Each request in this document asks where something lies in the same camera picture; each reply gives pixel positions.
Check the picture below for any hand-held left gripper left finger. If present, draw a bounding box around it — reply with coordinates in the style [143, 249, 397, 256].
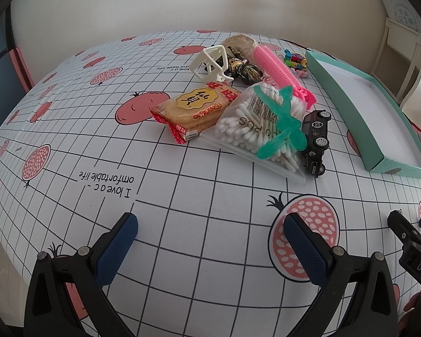
[24, 212, 139, 337]

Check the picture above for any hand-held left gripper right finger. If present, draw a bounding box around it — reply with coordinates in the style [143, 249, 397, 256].
[282, 212, 399, 337]

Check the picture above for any black toy car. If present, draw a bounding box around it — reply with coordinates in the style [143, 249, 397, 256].
[302, 110, 332, 179]

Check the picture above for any green plastic dragonfly toy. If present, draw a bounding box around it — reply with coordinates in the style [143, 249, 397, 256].
[256, 86, 307, 160]

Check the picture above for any teal cardboard box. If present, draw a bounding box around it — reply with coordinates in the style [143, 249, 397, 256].
[305, 51, 421, 179]

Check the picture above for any clear bag of cotton swabs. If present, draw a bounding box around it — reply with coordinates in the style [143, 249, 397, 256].
[200, 81, 307, 183]

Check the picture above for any orange rice cracker packet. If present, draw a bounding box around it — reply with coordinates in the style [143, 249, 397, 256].
[150, 81, 241, 144]

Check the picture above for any pink plastic comb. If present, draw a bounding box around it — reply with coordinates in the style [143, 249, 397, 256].
[253, 45, 317, 109]

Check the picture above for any white hair claw clip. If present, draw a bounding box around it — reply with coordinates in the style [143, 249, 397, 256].
[189, 44, 234, 82]

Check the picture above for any person's right hand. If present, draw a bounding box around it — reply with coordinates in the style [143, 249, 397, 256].
[398, 291, 421, 334]

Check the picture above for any white grid fruit-print tablecloth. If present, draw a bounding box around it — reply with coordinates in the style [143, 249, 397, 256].
[0, 30, 421, 337]

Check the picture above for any black shiny hair clip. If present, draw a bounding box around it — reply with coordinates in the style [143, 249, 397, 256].
[228, 54, 264, 85]

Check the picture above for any bundle of colourful small clips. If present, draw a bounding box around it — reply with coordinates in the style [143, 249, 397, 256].
[284, 50, 308, 70]

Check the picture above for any pink edge strip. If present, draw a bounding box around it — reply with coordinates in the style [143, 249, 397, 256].
[7, 45, 34, 92]

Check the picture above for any beige lace scrunchie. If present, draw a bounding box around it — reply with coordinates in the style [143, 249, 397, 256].
[220, 34, 258, 60]

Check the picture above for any white wall sign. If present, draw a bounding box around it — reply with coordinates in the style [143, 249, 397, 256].
[375, 0, 421, 39]

